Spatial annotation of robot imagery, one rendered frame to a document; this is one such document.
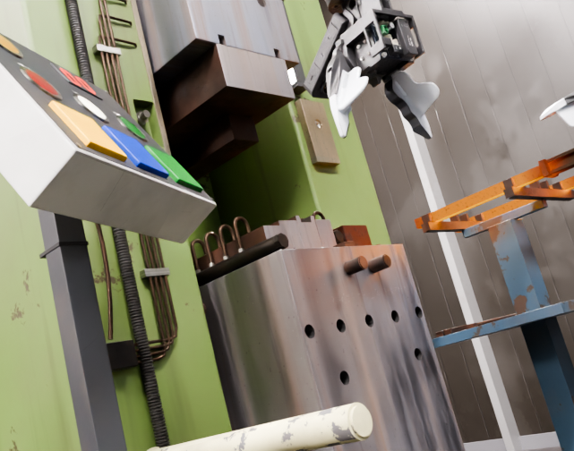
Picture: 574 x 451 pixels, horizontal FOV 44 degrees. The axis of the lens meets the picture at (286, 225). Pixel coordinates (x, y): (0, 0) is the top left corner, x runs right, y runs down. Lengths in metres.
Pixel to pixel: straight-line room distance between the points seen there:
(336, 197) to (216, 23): 0.54
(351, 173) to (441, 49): 3.03
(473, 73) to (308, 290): 3.49
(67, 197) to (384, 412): 0.76
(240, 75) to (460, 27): 3.37
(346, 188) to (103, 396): 1.05
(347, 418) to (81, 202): 0.40
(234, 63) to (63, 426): 0.75
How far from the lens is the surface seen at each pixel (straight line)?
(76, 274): 0.93
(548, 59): 4.33
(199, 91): 1.47
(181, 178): 0.95
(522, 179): 1.52
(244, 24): 1.54
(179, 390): 1.27
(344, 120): 0.83
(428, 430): 1.43
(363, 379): 1.30
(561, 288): 4.30
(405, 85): 0.92
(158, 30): 1.52
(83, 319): 0.91
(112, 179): 0.82
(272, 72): 1.53
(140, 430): 1.21
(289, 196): 1.74
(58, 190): 0.77
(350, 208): 1.77
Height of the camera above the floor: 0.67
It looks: 13 degrees up
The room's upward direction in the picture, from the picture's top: 15 degrees counter-clockwise
